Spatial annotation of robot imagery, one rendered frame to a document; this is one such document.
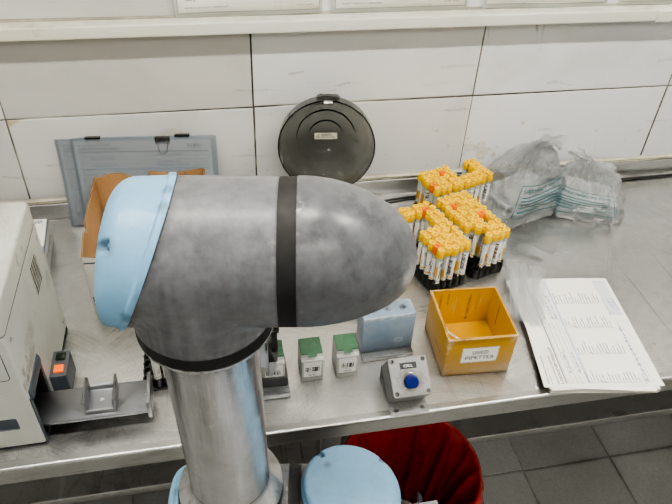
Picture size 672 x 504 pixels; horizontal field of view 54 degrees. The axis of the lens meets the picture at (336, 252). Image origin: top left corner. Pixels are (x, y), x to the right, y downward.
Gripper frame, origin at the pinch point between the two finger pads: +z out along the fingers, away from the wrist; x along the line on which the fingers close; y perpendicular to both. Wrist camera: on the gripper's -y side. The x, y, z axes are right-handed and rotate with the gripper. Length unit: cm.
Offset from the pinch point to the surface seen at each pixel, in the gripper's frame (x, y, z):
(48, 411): 4.7, 37.5, 2.1
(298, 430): 11.4, -3.2, 6.4
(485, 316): -8.6, -43.8, 4.1
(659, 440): -28, -130, 94
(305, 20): -53, -13, -40
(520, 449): -32, -82, 94
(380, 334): -3.4, -20.5, 0.6
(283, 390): 3.8, -1.5, 4.7
